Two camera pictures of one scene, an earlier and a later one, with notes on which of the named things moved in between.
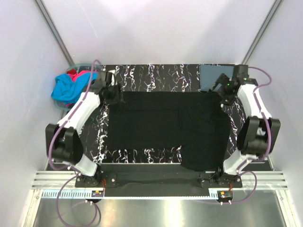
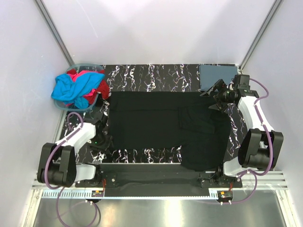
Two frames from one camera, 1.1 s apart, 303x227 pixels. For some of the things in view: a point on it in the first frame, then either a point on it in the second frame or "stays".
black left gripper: (118, 98) to (107, 144)
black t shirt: (197, 123) stays
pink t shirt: (74, 75) stays
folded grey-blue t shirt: (209, 74) stays
